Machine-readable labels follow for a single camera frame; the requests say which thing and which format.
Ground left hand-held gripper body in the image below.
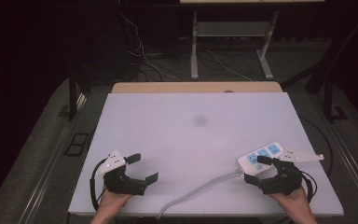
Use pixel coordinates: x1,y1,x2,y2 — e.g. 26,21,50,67
94,149,149,197

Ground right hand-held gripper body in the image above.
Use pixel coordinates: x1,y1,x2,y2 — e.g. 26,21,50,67
259,148,324,196

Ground white power strip blue sockets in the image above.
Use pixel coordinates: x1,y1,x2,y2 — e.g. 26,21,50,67
237,142,284,176

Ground grey power strip cable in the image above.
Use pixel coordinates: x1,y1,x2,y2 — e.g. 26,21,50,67
156,169,244,220

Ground person's left hand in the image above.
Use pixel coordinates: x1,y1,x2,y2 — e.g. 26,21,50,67
96,186,135,217

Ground person's right hand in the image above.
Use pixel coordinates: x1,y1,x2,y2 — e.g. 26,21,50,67
268,186,313,217

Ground white table cover board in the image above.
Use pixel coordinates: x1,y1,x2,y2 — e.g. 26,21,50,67
68,91,345,217

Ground wooden table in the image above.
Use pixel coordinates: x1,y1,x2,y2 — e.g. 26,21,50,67
111,81,283,94

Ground black metal stand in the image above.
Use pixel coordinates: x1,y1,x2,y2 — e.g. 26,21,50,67
322,59,350,124

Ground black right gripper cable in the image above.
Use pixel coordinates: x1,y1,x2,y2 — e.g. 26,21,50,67
300,170,319,203

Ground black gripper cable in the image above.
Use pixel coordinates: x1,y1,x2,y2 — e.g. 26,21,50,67
89,158,107,213
300,170,319,203

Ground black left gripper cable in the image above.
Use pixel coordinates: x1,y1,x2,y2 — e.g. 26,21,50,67
89,158,107,213

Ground black floor cable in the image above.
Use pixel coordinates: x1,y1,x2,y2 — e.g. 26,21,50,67
297,115,334,178

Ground black floor frame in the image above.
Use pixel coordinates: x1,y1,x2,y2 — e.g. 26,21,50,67
63,133,90,157

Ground aluminium floor rail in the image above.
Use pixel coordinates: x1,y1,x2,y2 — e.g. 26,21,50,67
310,92,358,213
18,92,89,224

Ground white floor cable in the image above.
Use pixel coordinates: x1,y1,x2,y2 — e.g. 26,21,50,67
118,11,182,83
204,49,254,82

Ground white metal desk frame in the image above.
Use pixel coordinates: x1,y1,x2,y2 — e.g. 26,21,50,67
189,8,280,81

